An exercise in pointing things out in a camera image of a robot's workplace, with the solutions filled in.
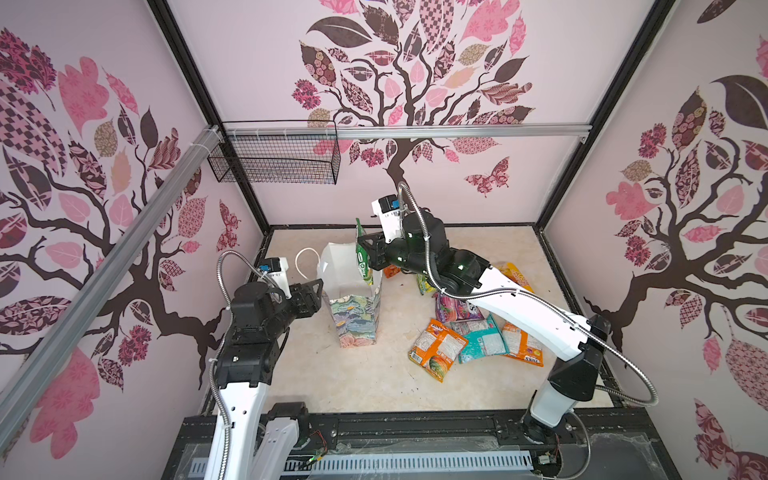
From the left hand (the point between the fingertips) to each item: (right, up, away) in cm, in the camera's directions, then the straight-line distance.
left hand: (314, 288), depth 70 cm
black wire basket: (-18, +41, +24) cm, 51 cm away
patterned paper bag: (+10, -4, +2) cm, 11 cm away
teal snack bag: (+46, -17, +15) cm, 51 cm away
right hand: (+12, +13, -6) cm, 18 cm away
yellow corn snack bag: (+61, +2, +29) cm, 67 cm away
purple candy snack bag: (+38, -10, +22) cm, 45 cm away
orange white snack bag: (+32, -19, +15) cm, 41 cm away
